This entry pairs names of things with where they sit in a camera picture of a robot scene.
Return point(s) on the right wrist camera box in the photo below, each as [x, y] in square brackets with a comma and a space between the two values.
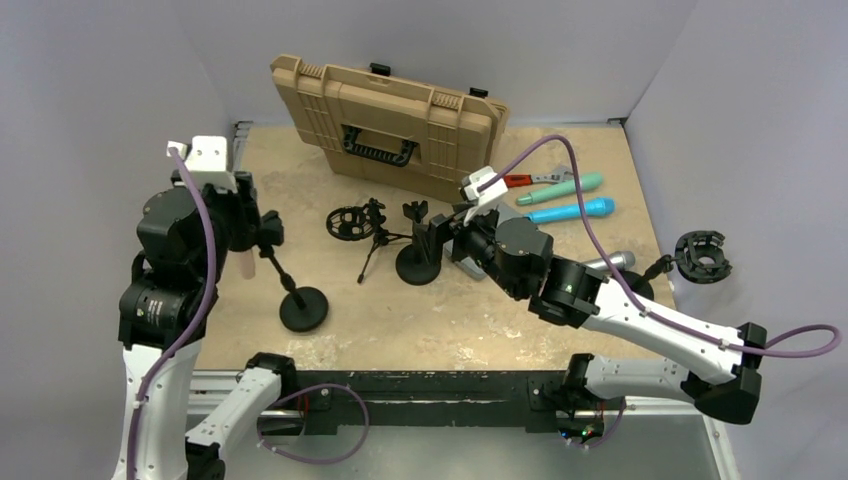
[483, 190]

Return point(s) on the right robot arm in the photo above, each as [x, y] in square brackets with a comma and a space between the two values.
[708, 366]

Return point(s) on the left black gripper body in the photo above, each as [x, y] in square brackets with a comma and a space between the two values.
[234, 212]

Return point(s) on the tan hard plastic case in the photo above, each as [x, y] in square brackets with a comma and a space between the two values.
[373, 125]

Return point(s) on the pink microphone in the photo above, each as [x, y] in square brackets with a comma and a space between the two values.
[247, 264]

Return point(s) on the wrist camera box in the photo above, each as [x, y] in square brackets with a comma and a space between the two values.
[483, 190]
[207, 159]

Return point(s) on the black round-base shock-mount stand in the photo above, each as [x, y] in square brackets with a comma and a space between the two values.
[698, 258]

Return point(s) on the black tripod shock-mount stand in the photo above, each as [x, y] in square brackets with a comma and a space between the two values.
[360, 222]

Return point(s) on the silver grey microphone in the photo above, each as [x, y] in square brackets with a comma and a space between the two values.
[619, 260]

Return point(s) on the blue microphone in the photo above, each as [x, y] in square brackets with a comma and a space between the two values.
[598, 207]

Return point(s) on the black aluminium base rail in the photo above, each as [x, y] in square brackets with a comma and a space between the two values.
[388, 354]

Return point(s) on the mint green microphone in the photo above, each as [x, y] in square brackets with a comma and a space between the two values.
[587, 182]

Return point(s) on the red-handled adjustable wrench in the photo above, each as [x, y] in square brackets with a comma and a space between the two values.
[558, 175]

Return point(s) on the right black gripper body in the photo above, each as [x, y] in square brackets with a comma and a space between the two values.
[468, 241]

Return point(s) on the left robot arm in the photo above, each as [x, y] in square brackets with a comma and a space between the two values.
[162, 322]

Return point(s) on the black round-base stand with clip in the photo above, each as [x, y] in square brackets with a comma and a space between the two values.
[303, 308]

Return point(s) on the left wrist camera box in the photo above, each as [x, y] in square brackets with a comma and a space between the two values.
[207, 159]

